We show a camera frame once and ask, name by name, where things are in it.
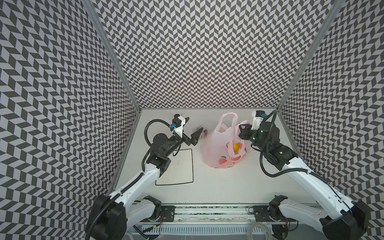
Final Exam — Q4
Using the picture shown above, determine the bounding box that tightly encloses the yellow fake fruit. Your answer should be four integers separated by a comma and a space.
233, 143, 242, 153

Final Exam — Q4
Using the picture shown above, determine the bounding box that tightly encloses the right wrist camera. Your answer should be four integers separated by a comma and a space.
251, 110, 267, 131

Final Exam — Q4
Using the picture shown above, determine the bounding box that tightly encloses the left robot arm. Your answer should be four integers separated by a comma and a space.
85, 128, 204, 240

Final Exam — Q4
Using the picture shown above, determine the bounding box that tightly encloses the pink plastic bag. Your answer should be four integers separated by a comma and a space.
201, 113, 249, 169

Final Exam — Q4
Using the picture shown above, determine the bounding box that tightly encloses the clear tube loop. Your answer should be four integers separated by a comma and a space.
246, 223, 273, 240

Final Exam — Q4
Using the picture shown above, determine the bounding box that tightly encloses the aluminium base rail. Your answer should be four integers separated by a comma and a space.
128, 203, 325, 226

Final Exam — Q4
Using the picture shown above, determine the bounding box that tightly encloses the white mat black border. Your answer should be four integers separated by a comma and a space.
155, 149, 194, 186

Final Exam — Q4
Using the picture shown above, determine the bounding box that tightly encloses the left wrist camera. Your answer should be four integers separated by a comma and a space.
171, 114, 190, 139

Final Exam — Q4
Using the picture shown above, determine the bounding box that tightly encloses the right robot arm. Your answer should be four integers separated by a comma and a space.
239, 122, 372, 240

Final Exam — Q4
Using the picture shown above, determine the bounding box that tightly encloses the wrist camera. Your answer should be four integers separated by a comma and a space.
251, 110, 267, 131
171, 114, 190, 139

